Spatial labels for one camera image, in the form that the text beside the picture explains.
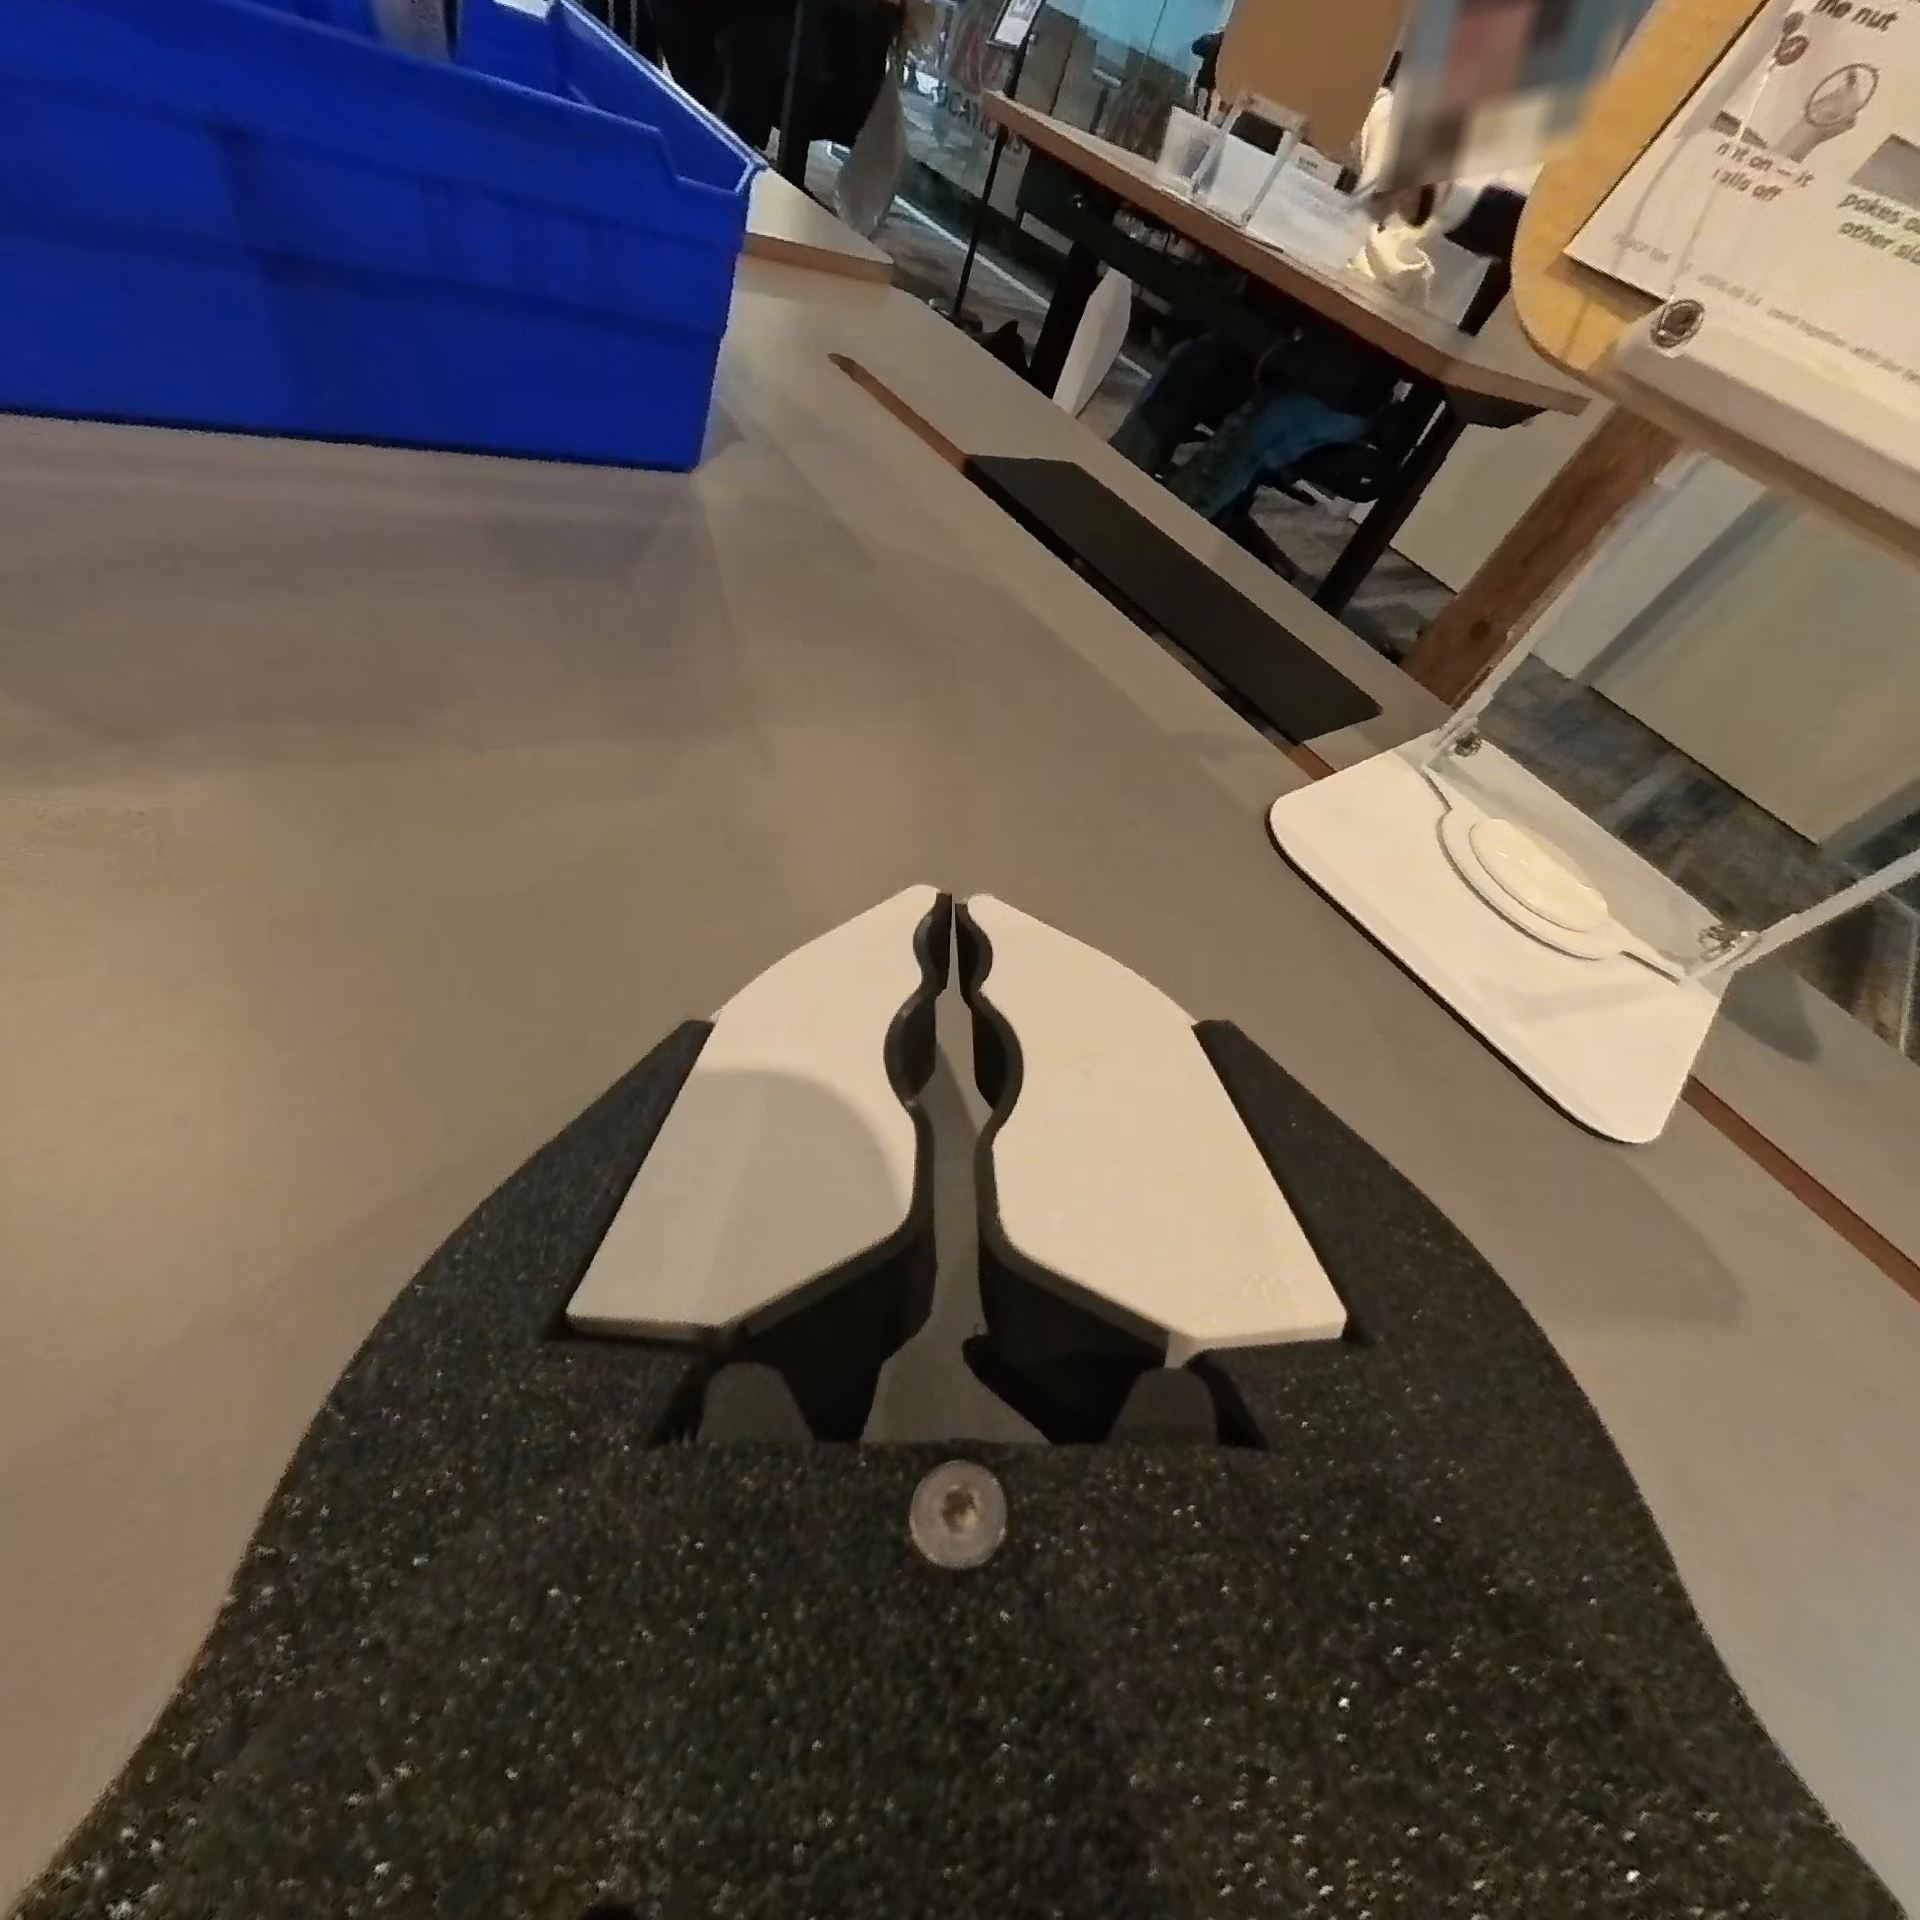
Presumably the blue plastic bin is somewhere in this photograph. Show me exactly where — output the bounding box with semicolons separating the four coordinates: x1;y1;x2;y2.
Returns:
0;0;768;464

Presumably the wooden board stand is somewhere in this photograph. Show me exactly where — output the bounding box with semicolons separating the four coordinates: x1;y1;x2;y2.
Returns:
1401;0;1920;713

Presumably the white cloth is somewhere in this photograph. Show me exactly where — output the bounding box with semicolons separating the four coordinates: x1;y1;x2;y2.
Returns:
1349;201;1494;303

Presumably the long brown-edged table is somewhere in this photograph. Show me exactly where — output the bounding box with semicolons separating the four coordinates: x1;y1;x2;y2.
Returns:
974;95;1597;625

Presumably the white chair panel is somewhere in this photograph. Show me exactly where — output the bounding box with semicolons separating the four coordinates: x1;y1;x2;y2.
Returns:
1052;263;1139;423

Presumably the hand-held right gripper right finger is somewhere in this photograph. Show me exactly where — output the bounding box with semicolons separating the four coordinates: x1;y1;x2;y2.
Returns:
958;892;1356;1362

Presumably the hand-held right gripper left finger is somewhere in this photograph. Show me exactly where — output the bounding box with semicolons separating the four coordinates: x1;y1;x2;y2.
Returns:
567;884;958;1343

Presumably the black table mat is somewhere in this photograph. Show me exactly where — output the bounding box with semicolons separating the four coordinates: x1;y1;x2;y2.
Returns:
958;449;1388;741

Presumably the small light side table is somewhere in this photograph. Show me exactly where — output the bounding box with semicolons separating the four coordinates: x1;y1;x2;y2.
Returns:
746;168;899;279

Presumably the printed instruction sheet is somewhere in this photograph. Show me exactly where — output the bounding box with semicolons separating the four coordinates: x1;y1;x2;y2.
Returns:
1556;0;1920;323

